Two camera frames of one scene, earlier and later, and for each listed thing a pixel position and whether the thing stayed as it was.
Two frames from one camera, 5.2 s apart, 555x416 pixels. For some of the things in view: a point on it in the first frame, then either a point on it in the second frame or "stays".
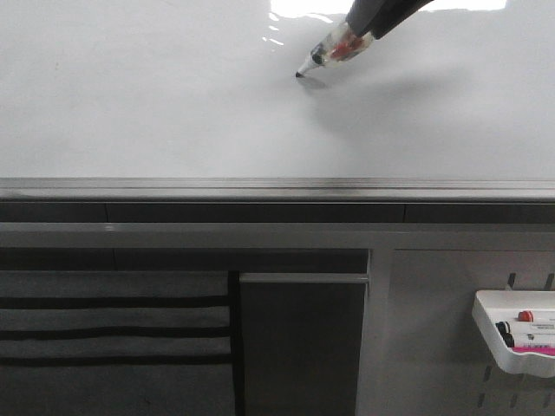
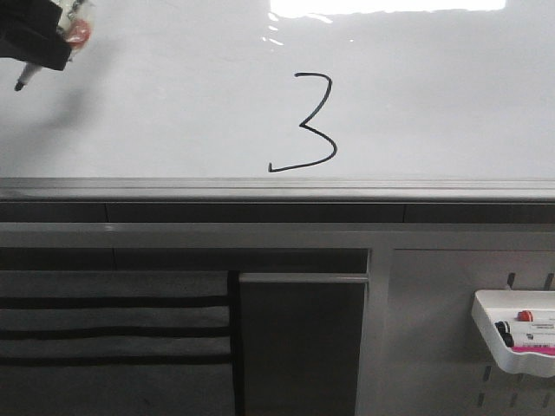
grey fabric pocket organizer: [120, 343] stays
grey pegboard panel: [440, 362] stays
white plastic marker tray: [519, 328] stays
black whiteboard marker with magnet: [341, 44] to [74, 26]
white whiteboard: [210, 89] stays
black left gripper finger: [395, 14] to [36, 45]
